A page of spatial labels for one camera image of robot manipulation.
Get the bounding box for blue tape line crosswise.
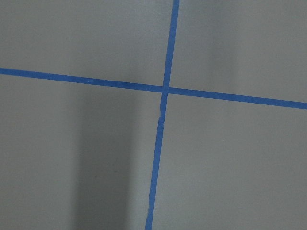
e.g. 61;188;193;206
0;68;307;110

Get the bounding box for blue tape line lengthwise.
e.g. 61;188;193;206
145;0;180;230

